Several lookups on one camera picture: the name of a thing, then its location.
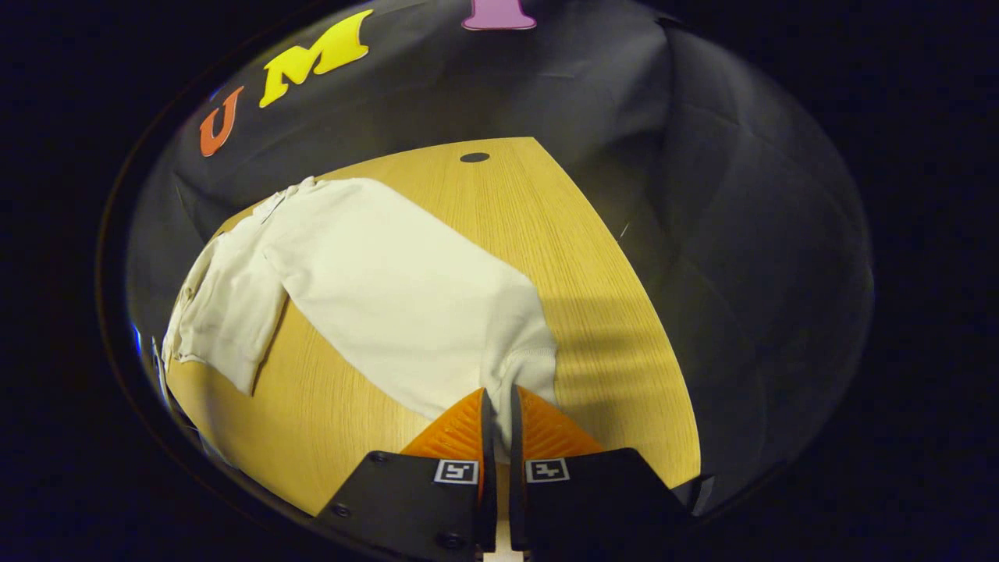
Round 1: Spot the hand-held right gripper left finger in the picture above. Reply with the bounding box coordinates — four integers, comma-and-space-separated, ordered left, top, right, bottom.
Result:
316, 388, 498, 562

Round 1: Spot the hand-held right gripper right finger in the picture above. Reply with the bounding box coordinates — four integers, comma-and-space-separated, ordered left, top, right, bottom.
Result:
509, 385, 691, 555

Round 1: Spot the cream sweatshirt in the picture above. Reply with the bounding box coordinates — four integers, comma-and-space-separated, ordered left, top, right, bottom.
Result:
162, 176, 559, 454

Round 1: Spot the black backdrop cloth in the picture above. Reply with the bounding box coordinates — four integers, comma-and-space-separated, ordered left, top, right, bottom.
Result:
125, 0, 875, 516

